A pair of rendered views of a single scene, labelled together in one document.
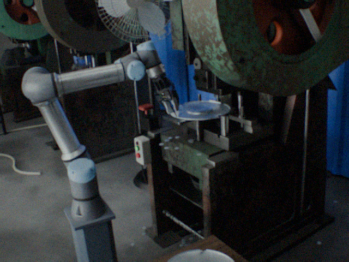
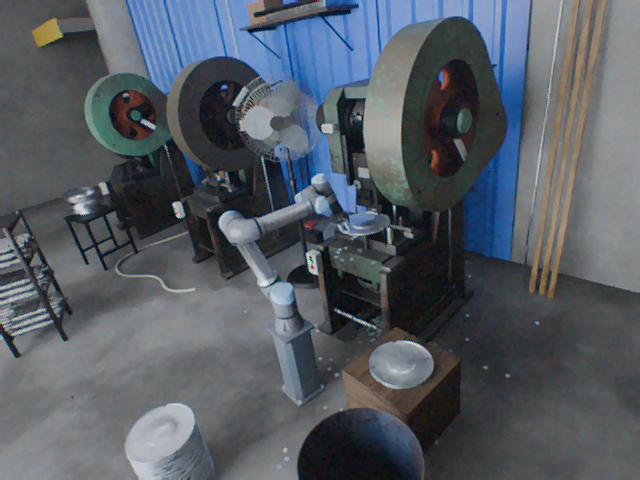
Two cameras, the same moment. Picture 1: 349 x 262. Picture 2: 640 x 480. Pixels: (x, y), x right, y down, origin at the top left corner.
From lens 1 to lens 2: 0.57 m
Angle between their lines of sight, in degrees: 9
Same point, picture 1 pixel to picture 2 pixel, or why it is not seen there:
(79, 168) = (282, 292)
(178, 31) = (337, 158)
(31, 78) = (237, 226)
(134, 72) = (321, 207)
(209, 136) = (376, 244)
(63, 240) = (247, 350)
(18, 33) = (131, 149)
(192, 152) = (363, 260)
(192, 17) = (376, 161)
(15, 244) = (204, 363)
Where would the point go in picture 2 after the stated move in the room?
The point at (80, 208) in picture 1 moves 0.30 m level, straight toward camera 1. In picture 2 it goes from (286, 325) to (313, 360)
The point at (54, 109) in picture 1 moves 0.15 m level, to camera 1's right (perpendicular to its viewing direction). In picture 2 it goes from (251, 246) to (282, 239)
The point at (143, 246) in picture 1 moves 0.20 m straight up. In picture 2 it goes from (321, 342) to (317, 317)
